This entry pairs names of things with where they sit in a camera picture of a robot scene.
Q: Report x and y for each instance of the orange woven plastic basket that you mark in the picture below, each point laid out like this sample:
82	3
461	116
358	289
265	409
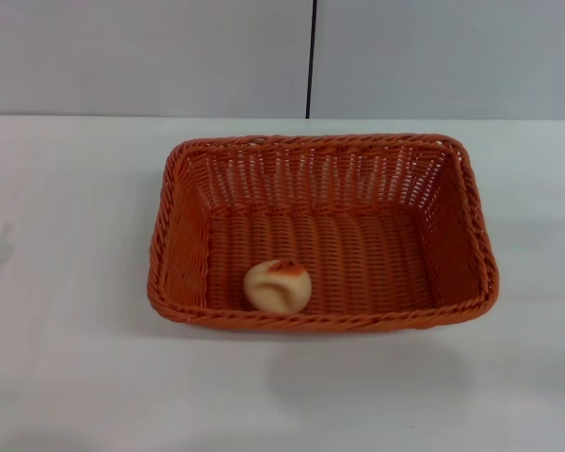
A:
358	254

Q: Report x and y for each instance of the black vertical wall strip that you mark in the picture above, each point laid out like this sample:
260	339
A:
312	56

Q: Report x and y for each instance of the round bread bun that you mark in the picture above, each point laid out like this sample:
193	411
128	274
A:
278	289

